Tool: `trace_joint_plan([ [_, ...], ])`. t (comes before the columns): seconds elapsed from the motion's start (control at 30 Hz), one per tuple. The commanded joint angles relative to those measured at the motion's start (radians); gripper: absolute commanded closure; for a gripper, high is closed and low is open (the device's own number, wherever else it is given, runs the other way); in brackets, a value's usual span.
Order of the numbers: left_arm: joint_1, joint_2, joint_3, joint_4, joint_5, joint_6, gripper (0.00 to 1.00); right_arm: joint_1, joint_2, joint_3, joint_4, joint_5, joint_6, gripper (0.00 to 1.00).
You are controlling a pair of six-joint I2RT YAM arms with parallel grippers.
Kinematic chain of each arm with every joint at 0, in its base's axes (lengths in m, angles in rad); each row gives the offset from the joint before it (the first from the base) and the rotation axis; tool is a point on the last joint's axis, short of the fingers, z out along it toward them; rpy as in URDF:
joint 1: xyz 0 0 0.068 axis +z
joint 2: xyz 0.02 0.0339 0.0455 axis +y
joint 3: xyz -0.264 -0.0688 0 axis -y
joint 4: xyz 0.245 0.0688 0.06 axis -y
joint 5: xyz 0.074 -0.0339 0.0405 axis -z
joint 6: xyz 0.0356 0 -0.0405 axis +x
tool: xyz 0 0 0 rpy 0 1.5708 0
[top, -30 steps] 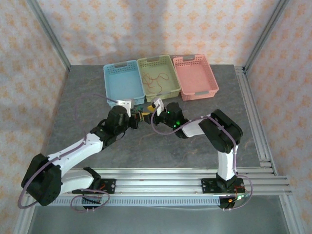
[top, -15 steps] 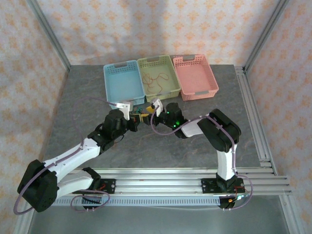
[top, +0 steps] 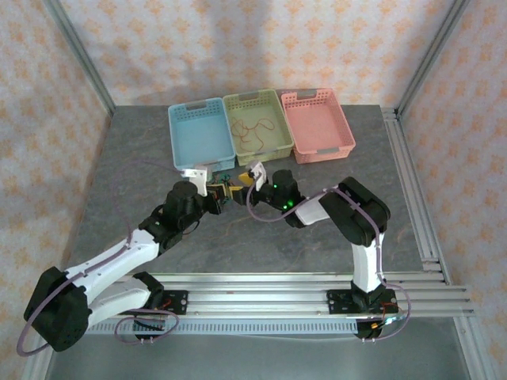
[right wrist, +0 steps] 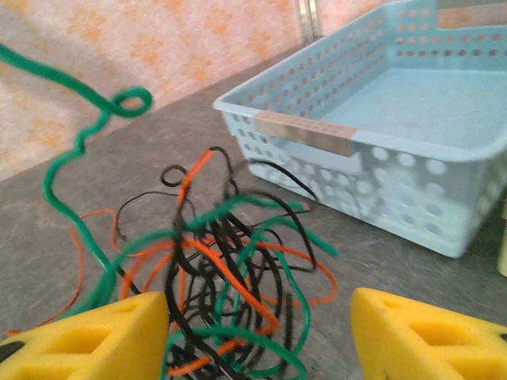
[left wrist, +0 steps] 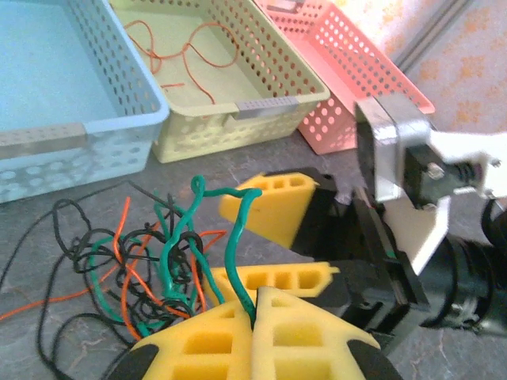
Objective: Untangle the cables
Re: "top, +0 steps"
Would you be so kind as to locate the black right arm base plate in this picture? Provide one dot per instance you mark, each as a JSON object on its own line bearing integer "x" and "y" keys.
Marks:
{"x": 336, "y": 302}

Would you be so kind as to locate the aluminium side rails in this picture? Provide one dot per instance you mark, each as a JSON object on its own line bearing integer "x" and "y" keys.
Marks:
{"x": 412, "y": 198}

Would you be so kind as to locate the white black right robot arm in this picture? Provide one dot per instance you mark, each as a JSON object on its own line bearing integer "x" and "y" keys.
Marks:
{"x": 366, "y": 265}

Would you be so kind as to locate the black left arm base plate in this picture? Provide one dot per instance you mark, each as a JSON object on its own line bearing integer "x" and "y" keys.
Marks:
{"x": 178, "y": 302}

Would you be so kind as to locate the aluminium mounting rails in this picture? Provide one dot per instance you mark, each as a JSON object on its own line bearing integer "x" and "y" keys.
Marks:
{"x": 257, "y": 297}

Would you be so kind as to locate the pink perforated plastic basket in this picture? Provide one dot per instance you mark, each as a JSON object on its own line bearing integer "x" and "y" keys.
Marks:
{"x": 317, "y": 122}

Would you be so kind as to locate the blue perforated plastic basket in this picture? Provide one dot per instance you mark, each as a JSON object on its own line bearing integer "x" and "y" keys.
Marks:
{"x": 200, "y": 134}

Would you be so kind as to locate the green perforated plastic basket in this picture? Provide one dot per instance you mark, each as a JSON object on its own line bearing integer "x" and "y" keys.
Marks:
{"x": 277, "y": 138}

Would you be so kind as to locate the red power lead orange plug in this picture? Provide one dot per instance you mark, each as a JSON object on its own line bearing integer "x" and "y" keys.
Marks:
{"x": 153, "y": 312}
{"x": 374, "y": 326}

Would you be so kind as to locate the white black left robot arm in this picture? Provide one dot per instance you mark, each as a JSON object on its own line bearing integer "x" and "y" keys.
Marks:
{"x": 119, "y": 257}

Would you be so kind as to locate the black clamp block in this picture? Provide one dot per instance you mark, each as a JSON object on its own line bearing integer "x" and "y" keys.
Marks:
{"x": 364, "y": 332}

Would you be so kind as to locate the aluminium frame post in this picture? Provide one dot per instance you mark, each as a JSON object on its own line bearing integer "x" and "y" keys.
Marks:
{"x": 431, "y": 55}
{"x": 79, "y": 55}

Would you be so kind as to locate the aluminium frame leg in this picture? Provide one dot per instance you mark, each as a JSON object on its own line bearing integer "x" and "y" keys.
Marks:
{"x": 475, "y": 352}
{"x": 37, "y": 368}

